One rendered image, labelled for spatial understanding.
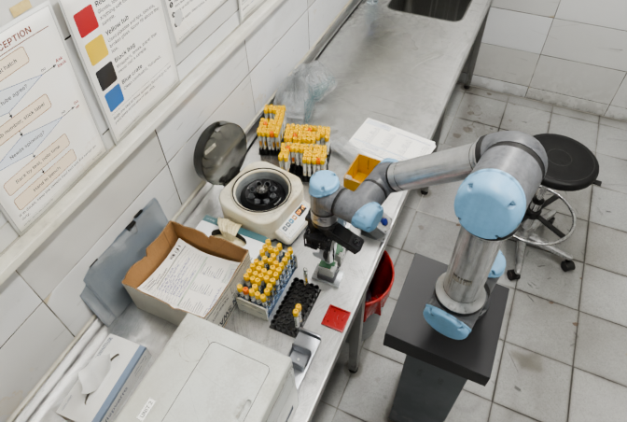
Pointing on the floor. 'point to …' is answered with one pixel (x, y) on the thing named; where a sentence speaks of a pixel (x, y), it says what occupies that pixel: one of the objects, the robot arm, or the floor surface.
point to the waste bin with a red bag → (384, 275)
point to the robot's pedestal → (424, 392)
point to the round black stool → (578, 166)
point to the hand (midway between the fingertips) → (331, 260)
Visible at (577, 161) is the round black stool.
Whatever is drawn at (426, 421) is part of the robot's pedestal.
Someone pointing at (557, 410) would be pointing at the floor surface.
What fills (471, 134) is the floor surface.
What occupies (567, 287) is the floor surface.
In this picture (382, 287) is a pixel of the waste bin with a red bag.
